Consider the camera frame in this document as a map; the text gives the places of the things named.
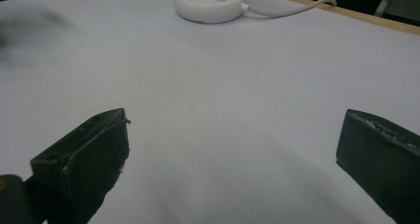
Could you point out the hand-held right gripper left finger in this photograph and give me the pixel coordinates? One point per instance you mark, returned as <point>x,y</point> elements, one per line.
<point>89,161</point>

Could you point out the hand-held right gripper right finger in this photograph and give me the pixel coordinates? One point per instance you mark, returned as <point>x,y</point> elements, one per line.
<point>383,158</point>

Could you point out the white round power hub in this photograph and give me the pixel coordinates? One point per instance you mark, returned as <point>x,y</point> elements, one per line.
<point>208,4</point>

